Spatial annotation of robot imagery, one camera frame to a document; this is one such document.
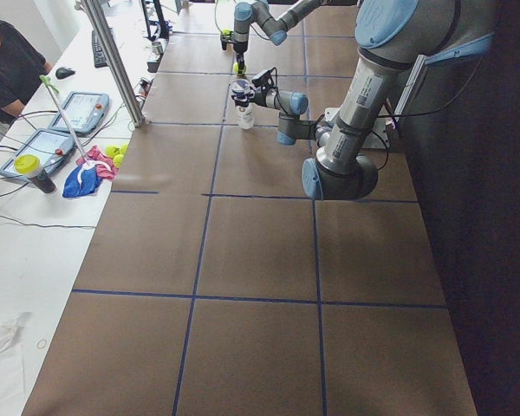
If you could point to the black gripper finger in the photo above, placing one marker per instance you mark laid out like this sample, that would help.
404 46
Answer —
240 61

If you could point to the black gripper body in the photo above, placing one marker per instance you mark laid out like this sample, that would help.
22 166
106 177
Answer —
241 48
256 97

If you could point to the yellow tennis ball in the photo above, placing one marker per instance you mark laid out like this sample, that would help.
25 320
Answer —
239 68

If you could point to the clear tennis ball can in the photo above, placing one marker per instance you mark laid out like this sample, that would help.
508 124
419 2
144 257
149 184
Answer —
245 117

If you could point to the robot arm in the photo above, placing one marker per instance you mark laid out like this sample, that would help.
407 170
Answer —
390 35
277 17

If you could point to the spare tennis ball on desk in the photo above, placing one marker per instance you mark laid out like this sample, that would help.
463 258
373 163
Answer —
112 151

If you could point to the small metal cup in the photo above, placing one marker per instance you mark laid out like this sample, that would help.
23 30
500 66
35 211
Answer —
157 47

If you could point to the black keyboard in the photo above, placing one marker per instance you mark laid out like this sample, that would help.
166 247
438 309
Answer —
99 56

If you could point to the far blue teach pendant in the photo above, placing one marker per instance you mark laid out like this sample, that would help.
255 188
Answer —
85 110

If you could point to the blue teach pendant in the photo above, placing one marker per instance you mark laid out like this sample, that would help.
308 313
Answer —
49 146
85 110

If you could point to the pink cloth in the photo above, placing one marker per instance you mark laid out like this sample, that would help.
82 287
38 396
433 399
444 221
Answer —
105 166

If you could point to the black computer mouse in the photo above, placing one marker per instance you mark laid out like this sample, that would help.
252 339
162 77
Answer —
63 73

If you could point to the metal reacher grabber stick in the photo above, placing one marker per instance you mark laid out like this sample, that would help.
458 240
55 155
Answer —
53 92

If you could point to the blue cloth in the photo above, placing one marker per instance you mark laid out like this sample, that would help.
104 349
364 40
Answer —
81 181

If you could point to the near blue teach pendant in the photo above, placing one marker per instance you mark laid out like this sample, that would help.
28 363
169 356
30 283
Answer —
49 146

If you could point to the person in black shirt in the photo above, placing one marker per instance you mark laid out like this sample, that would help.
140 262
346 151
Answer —
21 67

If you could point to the dark bottle yellow lid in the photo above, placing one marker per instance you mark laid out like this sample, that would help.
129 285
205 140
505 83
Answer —
31 168

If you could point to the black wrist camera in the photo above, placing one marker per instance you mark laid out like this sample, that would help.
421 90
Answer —
266 79
226 38

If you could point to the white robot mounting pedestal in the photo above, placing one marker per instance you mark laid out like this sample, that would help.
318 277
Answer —
376 136

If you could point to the aluminium frame post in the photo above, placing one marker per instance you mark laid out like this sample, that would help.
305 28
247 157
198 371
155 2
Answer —
101 28

